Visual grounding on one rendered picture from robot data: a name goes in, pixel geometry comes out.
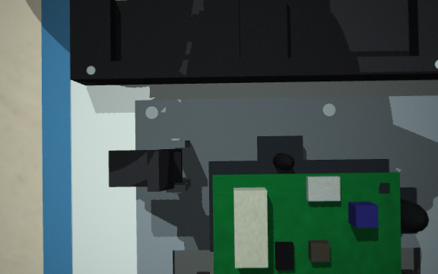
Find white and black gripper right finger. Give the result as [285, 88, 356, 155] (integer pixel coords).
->
[401, 269, 419, 274]

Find green circuit board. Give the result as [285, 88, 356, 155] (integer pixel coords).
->
[212, 172, 402, 274]

